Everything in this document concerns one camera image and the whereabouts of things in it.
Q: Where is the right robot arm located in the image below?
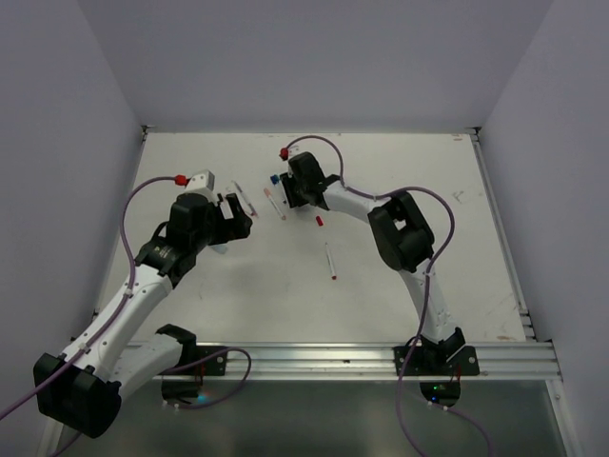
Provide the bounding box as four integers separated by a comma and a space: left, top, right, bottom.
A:
280, 152, 465, 374

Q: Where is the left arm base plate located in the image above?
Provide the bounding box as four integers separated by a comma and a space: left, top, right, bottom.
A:
179, 346, 227, 377

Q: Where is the aluminium front rail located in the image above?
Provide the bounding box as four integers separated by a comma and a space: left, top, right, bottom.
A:
128, 340, 558, 382

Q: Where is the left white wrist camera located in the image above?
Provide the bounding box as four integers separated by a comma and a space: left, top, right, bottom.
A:
185, 169, 217, 204

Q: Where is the red marker pen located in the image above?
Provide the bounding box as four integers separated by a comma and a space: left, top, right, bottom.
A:
324, 243, 338, 281

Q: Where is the blue marker pen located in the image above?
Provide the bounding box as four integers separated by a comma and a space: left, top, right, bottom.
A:
270, 174, 286, 205

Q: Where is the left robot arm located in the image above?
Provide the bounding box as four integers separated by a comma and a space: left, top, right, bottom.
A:
33, 192, 252, 438

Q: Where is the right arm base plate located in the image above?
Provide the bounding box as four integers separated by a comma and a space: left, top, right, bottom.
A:
403, 346, 481, 377

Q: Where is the pink marker pen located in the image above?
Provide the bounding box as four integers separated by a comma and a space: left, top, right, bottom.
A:
264, 188, 286, 221

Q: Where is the clear white pen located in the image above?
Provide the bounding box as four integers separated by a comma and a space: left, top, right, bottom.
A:
232, 180, 259, 218

